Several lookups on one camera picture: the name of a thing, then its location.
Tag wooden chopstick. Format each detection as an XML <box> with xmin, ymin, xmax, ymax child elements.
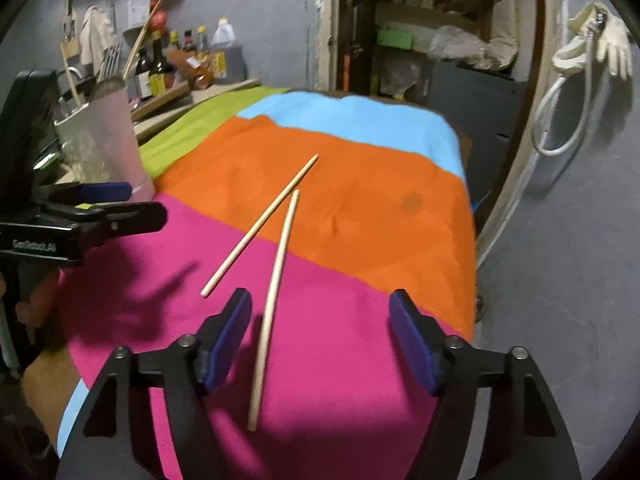
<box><xmin>60</xmin><ymin>42</ymin><xmax>81</xmax><ymax>110</ymax></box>
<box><xmin>247</xmin><ymin>190</ymin><xmax>300</xmax><ymax>432</ymax></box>
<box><xmin>200</xmin><ymin>154</ymin><xmax>319</xmax><ymax>299</ymax></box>

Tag steel fork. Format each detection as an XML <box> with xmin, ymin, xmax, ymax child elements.
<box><xmin>98</xmin><ymin>42</ymin><xmax>122</xmax><ymax>82</ymax></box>

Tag brown wooden spoon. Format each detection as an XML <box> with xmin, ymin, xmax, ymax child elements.
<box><xmin>122</xmin><ymin>0</ymin><xmax>163</xmax><ymax>81</ymax></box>

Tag person's left hand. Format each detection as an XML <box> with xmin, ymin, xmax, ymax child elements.
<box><xmin>15</xmin><ymin>269</ymin><xmax>65</xmax><ymax>350</ymax></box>

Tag wooden knife holder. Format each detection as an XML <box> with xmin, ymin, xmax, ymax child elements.
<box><xmin>61</xmin><ymin>0</ymin><xmax>80</xmax><ymax>60</ymax></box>

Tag wooden cutting board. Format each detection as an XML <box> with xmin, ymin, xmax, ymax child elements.
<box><xmin>130</xmin><ymin>81</ymin><xmax>191</xmax><ymax>122</ymax></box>

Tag hanging beige towel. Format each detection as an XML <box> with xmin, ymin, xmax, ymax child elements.
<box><xmin>79</xmin><ymin>6</ymin><xmax>116</xmax><ymax>74</ymax></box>

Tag dark soy sauce bottle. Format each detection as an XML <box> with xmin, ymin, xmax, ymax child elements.
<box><xmin>149</xmin><ymin>30</ymin><xmax>175</xmax><ymax>96</ymax></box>

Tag red plastic bag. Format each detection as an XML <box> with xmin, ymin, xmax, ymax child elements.
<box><xmin>148</xmin><ymin>0</ymin><xmax>167</xmax><ymax>35</ymax></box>

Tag large oil jug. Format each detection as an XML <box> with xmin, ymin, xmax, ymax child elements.
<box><xmin>209</xmin><ymin>18</ymin><xmax>246</xmax><ymax>84</ymax></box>

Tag multicolour patchwork cloth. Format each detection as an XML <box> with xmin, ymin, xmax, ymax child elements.
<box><xmin>58</xmin><ymin>92</ymin><xmax>475</xmax><ymax>479</ymax></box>

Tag dark grey cabinet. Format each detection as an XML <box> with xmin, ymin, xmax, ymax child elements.
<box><xmin>426</xmin><ymin>62</ymin><xmax>526</xmax><ymax>204</ymax></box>

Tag clear plastic bag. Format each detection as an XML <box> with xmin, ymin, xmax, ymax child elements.
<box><xmin>426</xmin><ymin>25</ymin><xmax>500</xmax><ymax>70</ymax></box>

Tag white rubber gloves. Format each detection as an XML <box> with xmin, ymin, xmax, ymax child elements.
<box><xmin>552</xmin><ymin>1</ymin><xmax>632</xmax><ymax>80</ymax></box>

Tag white wall box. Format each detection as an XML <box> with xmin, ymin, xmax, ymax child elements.
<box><xmin>118</xmin><ymin>0</ymin><xmax>151</xmax><ymax>32</ymax></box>

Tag white shower hose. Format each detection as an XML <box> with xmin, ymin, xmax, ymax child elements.
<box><xmin>530</xmin><ymin>24</ymin><xmax>597</xmax><ymax>157</ymax></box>

